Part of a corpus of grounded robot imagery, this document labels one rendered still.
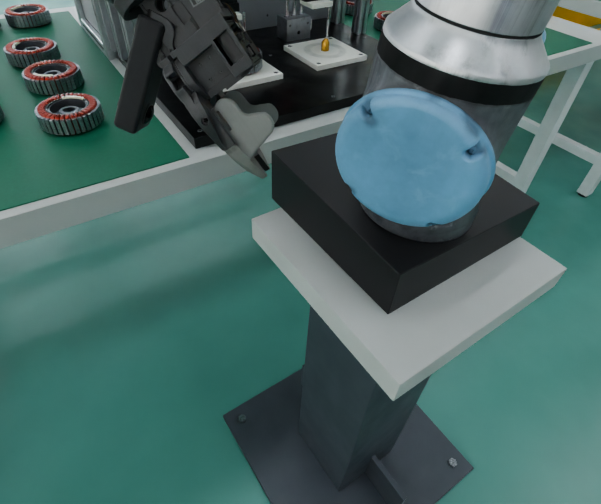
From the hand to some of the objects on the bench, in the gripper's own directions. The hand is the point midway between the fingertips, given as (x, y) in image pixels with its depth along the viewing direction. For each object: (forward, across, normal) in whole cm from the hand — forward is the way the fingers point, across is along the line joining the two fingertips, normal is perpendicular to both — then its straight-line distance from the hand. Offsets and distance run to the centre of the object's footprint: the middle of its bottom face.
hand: (254, 167), depth 48 cm
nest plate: (-9, +56, +7) cm, 57 cm away
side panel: (-36, +76, +37) cm, 92 cm away
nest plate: (0, +69, -10) cm, 70 cm away
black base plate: (-4, +64, 0) cm, 64 cm away
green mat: (-39, +44, +55) cm, 80 cm away
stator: (-39, +61, +47) cm, 86 cm away
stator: (-20, +34, +34) cm, 52 cm away
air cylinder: (-8, +81, -6) cm, 81 cm away
